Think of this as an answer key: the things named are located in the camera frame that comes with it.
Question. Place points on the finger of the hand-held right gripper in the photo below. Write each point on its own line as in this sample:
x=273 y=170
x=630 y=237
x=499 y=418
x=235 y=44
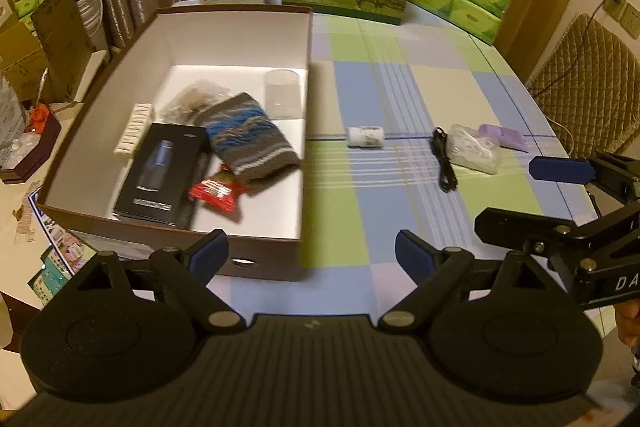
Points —
x=515 y=222
x=560 y=169

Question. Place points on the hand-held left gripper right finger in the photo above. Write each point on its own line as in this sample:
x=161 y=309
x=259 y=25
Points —
x=414 y=254

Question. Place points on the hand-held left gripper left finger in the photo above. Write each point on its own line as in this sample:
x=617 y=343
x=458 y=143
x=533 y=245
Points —
x=210 y=254

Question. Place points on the brown cardboard box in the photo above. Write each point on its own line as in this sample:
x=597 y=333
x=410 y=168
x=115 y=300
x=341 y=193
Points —
x=260 y=252

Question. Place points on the striped knit sock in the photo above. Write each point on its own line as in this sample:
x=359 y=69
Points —
x=250 y=137

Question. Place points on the white hair clip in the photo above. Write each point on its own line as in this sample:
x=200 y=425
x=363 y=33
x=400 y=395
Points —
x=134 y=129

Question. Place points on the bag of cotton swabs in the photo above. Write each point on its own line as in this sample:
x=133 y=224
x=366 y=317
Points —
x=192 y=99

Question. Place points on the clear plastic cup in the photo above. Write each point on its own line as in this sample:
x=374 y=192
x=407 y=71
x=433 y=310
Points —
x=282 y=94

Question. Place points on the person's right hand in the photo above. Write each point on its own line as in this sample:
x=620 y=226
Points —
x=629 y=324

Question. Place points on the purple packet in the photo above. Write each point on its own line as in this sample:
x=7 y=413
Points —
x=507 y=138

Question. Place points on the red snack packet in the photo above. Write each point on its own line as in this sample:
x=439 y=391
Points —
x=217 y=192

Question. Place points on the checkered tablecloth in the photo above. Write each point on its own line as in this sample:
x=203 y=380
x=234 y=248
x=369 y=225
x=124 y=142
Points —
x=360 y=207

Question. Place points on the clear bag of white items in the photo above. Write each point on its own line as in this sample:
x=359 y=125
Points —
x=472 y=152

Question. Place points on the black product box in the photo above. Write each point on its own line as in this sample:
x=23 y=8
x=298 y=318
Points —
x=160 y=177

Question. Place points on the quilted brown chair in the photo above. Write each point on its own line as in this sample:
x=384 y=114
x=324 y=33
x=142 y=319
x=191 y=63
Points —
x=585 y=77

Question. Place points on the small white bottle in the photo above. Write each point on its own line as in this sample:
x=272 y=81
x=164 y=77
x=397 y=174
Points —
x=366 y=137

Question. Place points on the printed paper leaflets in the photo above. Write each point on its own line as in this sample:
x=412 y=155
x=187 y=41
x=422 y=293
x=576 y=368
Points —
x=60 y=272

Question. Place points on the dark red tray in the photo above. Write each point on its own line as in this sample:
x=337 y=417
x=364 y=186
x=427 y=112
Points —
x=35 y=157

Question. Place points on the tall cardboard box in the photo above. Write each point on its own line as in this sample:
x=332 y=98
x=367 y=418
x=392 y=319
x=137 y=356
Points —
x=62 y=42

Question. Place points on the low cardboard box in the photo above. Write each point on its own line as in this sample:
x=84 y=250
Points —
x=22 y=62

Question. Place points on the stack of metal bowls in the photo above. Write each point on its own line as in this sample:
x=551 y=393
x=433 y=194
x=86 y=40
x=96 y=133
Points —
x=91 y=12

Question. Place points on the wall outlet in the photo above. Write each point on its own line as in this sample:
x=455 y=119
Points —
x=614 y=2

